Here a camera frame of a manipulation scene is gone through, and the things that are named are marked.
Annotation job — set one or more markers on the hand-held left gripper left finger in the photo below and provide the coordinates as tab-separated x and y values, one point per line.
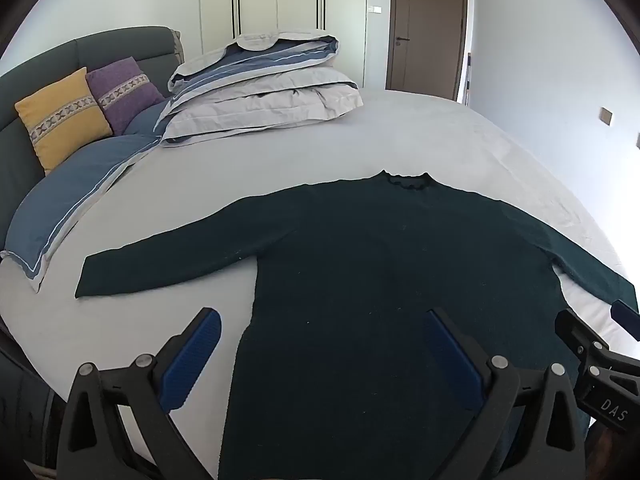
192	360

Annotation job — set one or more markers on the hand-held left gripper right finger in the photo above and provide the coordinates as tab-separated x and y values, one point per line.
452	360

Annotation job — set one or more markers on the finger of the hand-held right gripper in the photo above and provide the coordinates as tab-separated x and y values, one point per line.
575	330
627	316

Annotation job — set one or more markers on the dark green sweater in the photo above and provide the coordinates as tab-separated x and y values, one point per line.
375	285

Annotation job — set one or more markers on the bed with white sheet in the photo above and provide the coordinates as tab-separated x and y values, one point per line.
240	170

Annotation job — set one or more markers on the large blue pillow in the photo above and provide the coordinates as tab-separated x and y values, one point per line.
65	200

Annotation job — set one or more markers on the small blue pillow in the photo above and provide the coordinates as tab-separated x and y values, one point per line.
147	120

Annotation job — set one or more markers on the grey folded quilt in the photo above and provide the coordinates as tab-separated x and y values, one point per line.
265	102

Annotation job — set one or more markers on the yellow patterned cushion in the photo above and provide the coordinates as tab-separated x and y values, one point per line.
65	117

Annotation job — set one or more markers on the purple patterned cushion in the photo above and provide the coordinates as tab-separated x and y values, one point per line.
127	92

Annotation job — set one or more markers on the blue grey folded duvet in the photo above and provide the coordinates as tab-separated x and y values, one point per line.
260	60

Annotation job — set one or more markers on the dark grey padded headboard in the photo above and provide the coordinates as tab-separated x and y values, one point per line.
30	95

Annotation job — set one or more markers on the brown wooden door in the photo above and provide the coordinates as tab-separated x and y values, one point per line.
427	30

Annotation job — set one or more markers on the white wardrobe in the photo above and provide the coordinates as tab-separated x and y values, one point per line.
285	0

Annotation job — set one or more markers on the beige wall switch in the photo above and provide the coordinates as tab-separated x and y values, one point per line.
606	116

